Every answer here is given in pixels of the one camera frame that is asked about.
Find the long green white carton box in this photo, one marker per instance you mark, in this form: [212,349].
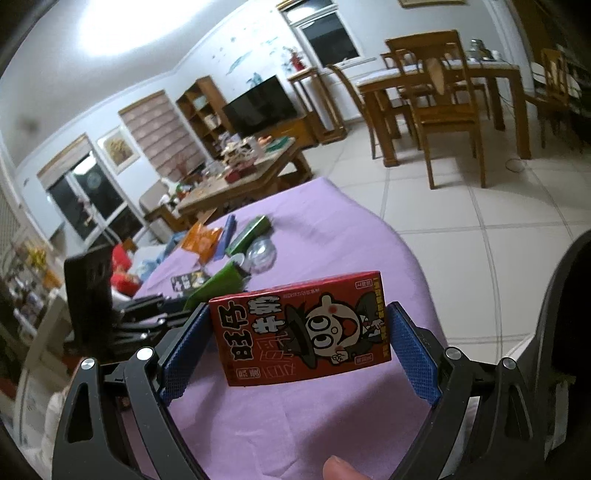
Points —
[249,234]

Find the red vase with plant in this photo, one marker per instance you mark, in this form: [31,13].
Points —
[296,60]

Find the green plastic pouch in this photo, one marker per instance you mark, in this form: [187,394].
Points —
[214,286]

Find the blue flat packet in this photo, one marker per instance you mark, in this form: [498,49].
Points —
[226,237]

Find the wooden coffee table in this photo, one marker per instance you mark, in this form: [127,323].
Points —
[249,184]

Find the flat screen television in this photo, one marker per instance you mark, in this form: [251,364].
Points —
[261,106]

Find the tall wooden plant stand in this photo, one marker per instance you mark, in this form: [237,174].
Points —
[318,106]

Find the blue cloth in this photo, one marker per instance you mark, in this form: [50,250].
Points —
[159,258]

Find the wooden dining chair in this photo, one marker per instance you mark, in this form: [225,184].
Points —
[554,87]
[399,62]
[445,110]
[355,101]

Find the purple tablecloth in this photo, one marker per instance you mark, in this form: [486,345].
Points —
[323,240]

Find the red cushion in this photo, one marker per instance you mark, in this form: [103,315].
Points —
[125,272]

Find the wooden bookshelf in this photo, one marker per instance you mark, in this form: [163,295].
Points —
[203,115]

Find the beige roller blind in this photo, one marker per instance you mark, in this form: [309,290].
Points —
[159,134]

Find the framed wall picture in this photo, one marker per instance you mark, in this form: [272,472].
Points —
[118,150]

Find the framed floral painting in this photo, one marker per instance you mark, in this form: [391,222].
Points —
[431,2]

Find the person's right hand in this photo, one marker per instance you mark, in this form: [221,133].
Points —
[344,466]

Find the wooden dining table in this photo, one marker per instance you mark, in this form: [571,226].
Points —
[503,74]

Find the wooden armchair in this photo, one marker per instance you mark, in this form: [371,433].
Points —
[157,203]

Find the crumpled clear plastic wrap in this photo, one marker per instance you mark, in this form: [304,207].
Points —
[262,254]

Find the white framed window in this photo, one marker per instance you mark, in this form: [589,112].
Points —
[330,32]

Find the wooden television stand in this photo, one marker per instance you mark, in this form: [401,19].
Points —
[300,131]

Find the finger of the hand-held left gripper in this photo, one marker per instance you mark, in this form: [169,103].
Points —
[134,330]
[143,302]

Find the small black packet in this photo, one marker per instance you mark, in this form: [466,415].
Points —
[187,282]

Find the balcony glass door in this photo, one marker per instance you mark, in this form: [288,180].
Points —
[92,194]

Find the red milk carton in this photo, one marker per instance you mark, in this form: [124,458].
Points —
[300,330]

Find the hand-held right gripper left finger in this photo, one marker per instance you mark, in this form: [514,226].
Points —
[182,360]

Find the white shelf unit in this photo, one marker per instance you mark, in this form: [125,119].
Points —
[32,314]

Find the orange snack bag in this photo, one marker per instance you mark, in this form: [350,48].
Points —
[201,240]

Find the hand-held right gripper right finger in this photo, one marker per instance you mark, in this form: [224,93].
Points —
[413,355]

